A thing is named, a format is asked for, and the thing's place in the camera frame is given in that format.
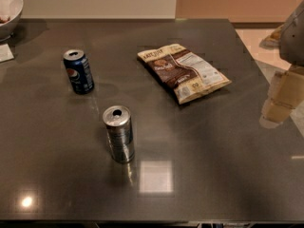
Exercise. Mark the white bowl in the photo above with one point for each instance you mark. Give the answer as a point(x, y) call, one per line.
point(10, 13)

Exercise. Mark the brown white snack bag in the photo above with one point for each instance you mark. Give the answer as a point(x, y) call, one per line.
point(187, 74)

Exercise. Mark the blue pepsi can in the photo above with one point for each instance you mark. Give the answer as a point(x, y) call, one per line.
point(78, 71)

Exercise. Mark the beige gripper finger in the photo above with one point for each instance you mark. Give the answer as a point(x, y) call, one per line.
point(286, 93)

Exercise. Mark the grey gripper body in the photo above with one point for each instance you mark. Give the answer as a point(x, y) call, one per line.
point(293, 38)

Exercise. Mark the white paper napkin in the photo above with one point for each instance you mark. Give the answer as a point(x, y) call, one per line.
point(5, 53)

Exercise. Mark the silver redbull can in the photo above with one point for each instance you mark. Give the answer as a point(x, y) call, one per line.
point(118, 124)

